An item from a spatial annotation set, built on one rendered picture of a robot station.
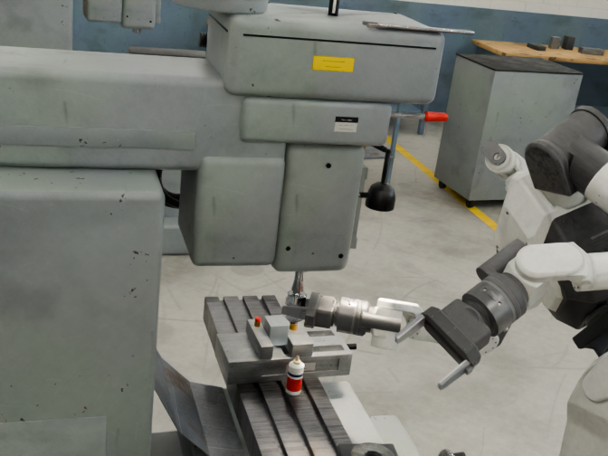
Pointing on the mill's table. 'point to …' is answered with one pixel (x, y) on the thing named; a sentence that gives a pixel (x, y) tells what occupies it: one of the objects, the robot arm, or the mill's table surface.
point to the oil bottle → (295, 376)
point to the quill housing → (318, 206)
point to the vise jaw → (299, 342)
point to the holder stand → (366, 450)
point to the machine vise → (279, 356)
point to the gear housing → (314, 121)
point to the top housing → (324, 55)
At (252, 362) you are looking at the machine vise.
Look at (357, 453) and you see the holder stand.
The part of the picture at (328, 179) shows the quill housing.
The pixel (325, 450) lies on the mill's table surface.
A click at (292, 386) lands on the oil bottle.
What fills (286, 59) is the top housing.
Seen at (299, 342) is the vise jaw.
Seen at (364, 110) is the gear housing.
